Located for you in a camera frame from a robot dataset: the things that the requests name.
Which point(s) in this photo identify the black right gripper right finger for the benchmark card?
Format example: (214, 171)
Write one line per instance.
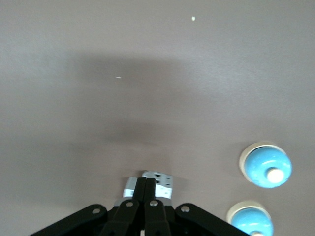
(156, 218)

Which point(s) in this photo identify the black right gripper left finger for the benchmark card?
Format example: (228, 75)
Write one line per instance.
(128, 216)

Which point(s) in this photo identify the blue service bell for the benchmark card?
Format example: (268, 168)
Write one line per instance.
(267, 164)
(251, 220)

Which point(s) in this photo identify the white circuit breaker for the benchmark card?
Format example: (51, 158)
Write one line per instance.
(163, 189)

